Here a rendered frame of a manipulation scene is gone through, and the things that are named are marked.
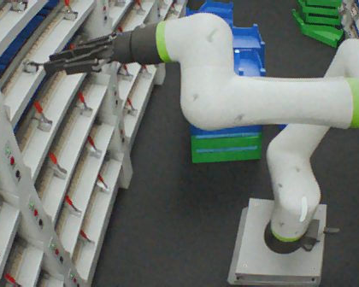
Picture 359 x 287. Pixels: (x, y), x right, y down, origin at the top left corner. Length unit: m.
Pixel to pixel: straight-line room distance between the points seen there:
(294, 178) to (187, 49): 0.50
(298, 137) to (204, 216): 0.76
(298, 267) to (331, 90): 0.63
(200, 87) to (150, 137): 1.36
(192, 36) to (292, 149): 0.51
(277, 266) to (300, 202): 0.26
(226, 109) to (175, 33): 0.17
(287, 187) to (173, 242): 0.73
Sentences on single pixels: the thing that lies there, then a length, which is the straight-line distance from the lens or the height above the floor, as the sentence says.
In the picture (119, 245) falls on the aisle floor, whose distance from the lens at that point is 1.81.
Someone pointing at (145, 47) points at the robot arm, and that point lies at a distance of 0.89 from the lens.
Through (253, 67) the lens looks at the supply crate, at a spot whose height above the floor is 0.40.
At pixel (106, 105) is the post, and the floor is 0.45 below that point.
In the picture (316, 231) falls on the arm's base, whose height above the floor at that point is 0.41.
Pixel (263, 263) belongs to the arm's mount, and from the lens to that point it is 1.33.
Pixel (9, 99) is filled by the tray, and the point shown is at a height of 0.94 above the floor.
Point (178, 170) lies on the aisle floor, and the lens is 2.03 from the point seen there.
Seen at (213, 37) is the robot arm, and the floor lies 1.06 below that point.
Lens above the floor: 1.50
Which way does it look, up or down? 45 degrees down
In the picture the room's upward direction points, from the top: 4 degrees counter-clockwise
